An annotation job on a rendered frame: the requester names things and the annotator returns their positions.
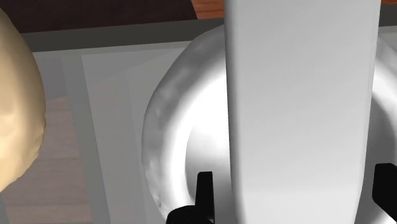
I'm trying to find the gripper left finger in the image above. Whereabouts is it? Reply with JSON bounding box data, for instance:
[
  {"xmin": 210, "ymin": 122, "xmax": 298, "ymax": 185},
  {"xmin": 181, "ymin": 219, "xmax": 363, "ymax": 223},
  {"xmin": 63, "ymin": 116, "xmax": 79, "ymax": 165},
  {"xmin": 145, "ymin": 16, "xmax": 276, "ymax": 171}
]
[{"xmin": 165, "ymin": 171, "xmax": 216, "ymax": 224}]

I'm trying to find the white bowl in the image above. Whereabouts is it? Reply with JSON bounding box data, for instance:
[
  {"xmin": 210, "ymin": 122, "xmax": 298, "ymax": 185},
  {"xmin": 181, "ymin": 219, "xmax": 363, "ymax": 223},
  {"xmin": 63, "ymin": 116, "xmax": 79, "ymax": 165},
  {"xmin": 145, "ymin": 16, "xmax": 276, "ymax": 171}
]
[{"xmin": 141, "ymin": 24, "xmax": 397, "ymax": 224}]

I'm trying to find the beige round lumpy object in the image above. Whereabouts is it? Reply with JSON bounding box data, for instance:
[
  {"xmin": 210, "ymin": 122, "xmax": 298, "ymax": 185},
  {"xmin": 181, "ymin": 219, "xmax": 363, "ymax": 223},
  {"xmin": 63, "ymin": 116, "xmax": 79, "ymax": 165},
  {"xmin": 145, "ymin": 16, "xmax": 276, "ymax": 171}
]
[{"xmin": 0, "ymin": 7, "xmax": 48, "ymax": 193}]

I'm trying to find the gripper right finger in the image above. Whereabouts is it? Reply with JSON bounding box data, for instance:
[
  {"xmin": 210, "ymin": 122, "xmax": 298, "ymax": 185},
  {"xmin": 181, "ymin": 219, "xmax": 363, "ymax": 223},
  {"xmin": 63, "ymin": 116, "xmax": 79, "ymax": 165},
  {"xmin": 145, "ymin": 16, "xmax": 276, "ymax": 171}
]
[{"xmin": 372, "ymin": 163, "xmax": 397, "ymax": 216}]

